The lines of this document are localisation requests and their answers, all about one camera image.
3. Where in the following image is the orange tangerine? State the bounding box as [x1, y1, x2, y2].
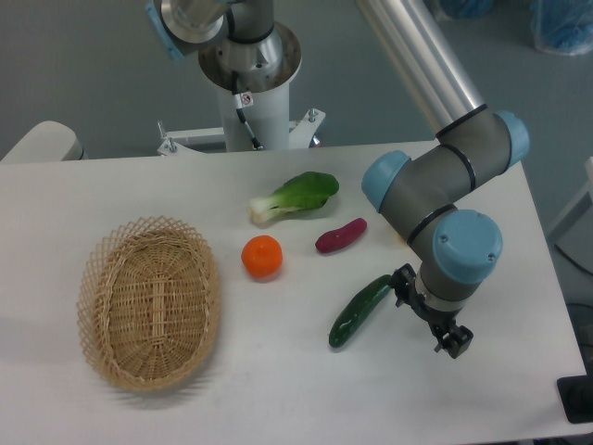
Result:
[241, 235, 284, 279]

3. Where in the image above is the woven wicker basket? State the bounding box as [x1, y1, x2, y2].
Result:
[77, 216, 221, 391]

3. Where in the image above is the green bok choy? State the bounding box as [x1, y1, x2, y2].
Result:
[248, 172, 339, 224]

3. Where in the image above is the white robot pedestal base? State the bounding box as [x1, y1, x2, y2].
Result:
[158, 22, 326, 156]

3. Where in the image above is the purple sweet potato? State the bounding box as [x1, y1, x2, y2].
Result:
[315, 218, 368, 254]

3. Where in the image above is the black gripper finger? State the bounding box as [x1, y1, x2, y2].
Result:
[431, 324, 473, 359]
[389, 263, 416, 307]

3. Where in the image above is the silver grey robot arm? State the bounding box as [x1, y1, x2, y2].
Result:
[145, 1, 530, 358]

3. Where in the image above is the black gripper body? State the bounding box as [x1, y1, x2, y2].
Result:
[401, 277, 465, 332]

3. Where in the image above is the green cucumber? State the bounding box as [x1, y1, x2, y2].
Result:
[328, 274, 391, 350]

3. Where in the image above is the blue plastic bag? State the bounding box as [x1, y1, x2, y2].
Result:
[530, 0, 592, 56]

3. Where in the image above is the black device at table edge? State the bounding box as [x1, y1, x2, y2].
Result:
[557, 375, 592, 424]

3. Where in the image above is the white chair back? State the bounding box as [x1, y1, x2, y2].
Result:
[1, 121, 88, 165]

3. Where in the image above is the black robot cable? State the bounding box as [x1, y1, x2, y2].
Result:
[230, 70, 265, 152]

